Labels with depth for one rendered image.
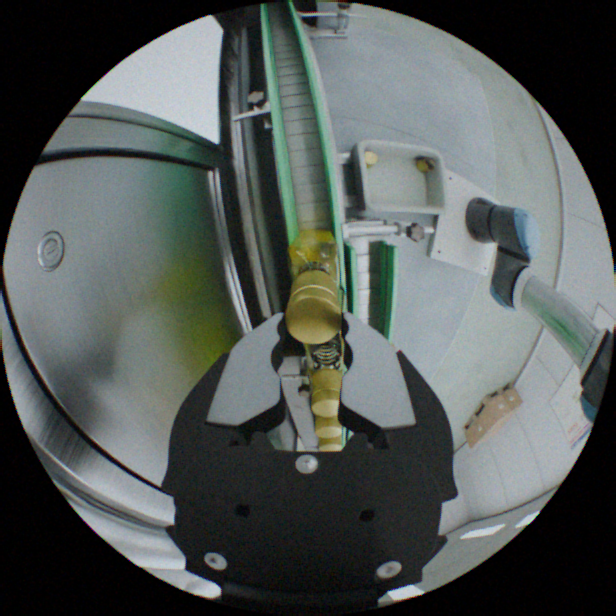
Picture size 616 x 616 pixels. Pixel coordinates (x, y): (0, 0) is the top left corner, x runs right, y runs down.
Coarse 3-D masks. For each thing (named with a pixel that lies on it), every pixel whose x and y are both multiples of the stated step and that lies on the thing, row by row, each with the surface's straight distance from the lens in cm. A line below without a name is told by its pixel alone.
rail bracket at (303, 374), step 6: (306, 360) 50; (306, 366) 49; (300, 372) 47; (306, 372) 47; (282, 378) 48; (288, 378) 48; (294, 378) 48; (300, 378) 46; (306, 378) 46; (306, 384) 45; (300, 390) 44; (306, 390) 43; (300, 396) 45; (306, 396) 45
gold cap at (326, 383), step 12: (324, 372) 22; (336, 372) 23; (312, 384) 23; (324, 384) 21; (336, 384) 21; (312, 396) 22; (324, 396) 20; (336, 396) 20; (312, 408) 21; (324, 408) 21; (336, 408) 21
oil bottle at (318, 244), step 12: (324, 228) 37; (300, 240) 24; (312, 240) 23; (324, 240) 22; (288, 252) 21; (300, 252) 20; (312, 252) 19; (324, 252) 19; (336, 252) 20; (288, 264) 21; (300, 264) 19; (336, 264) 20; (336, 276) 20
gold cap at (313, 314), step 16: (304, 272) 15; (320, 272) 15; (304, 288) 12; (320, 288) 12; (336, 288) 15; (288, 304) 12; (304, 304) 11; (320, 304) 11; (336, 304) 11; (288, 320) 12; (304, 320) 12; (320, 320) 12; (336, 320) 12; (304, 336) 12; (320, 336) 12
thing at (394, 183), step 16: (368, 144) 48; (384, 144) 50; (400, 144) 51; (384, 160) 56; (400, 160) 58; (416, 160) 60; (432, 160) 58; (368, 176) 53; (384, 176) 55; (400, 176) 56; (416, 176) 59; (432, 176) 58; (368, 192) 45; (384, 192) 54; (400, 192) 56; (416, 192) 58; (432, 192) 58; (384, 208) 46; (400, 208) 48; (416, 208) 50; (432, 208) 54
